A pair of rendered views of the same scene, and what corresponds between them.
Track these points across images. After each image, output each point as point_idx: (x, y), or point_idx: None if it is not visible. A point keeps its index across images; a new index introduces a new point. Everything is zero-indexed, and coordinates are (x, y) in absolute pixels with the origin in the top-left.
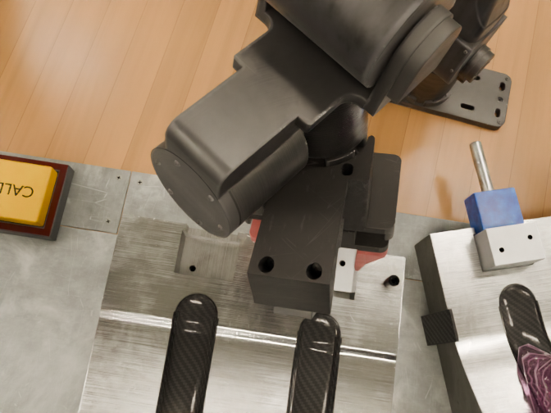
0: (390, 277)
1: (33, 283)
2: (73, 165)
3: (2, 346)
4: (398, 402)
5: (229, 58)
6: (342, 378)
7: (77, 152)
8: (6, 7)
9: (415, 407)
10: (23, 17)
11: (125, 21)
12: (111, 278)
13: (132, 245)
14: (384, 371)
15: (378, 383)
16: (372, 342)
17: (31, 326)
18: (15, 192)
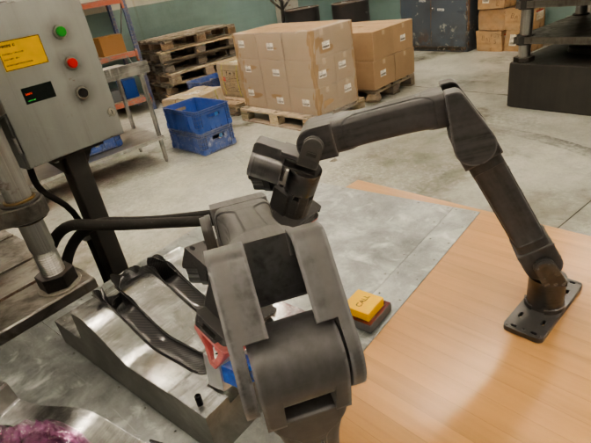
0: (200, 395)
1: None
2: (374, 334)
3: (302, 297)
4: (156, 432)
5: (418, 429)
6: (181, 368)
7: (382, 337)
8: (495, 327)
9: (146, 439)
10: (485, 333)
11: (469, 379)
12: (287, 304)
13: (296, 313)
14: (168, 386)
15: (166, 381)
16: (183, 385)
17: (303, 306)
18: (361, 301)
